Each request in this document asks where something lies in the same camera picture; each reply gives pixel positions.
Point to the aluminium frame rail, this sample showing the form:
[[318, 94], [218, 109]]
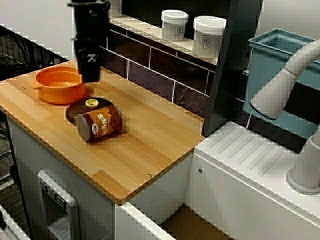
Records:
[[10, 228]]

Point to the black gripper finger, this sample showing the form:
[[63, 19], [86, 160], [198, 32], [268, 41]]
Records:
[[90, 70]]

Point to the white labelled jar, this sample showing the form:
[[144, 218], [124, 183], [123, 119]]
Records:
[[208, 37], [174, 25]]

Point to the brown lid with yellow knob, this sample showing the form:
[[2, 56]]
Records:
[[75, 110]]

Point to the white plain container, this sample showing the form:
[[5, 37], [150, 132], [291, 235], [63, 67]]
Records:
[[116, 7]]

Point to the orange plastic pot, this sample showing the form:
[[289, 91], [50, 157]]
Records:
[[60, 96]]

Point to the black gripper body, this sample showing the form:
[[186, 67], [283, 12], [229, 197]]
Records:
[[91, 25]]

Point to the grey toy faucet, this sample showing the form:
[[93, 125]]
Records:
[[270, 97]]

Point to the beige shelf ledge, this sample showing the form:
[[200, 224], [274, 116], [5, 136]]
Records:
[[150, 31]]

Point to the orange beans can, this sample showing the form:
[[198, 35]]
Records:
[[100, 125]]

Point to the dark grey upright panel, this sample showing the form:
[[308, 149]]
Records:
[[225, 75]]

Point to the white kitchen cabinet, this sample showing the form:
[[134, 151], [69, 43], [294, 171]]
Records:
[[100, 220]]

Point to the teal plastic bin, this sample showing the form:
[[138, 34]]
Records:
[[255, 75]]

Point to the grey dishwasher door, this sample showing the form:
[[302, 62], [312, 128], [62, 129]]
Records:
[[72, 212]]

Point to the dark tiled backsplash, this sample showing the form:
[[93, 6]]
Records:
[[155, 75]]

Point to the white sink unit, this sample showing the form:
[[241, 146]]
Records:
[[237, 150]]

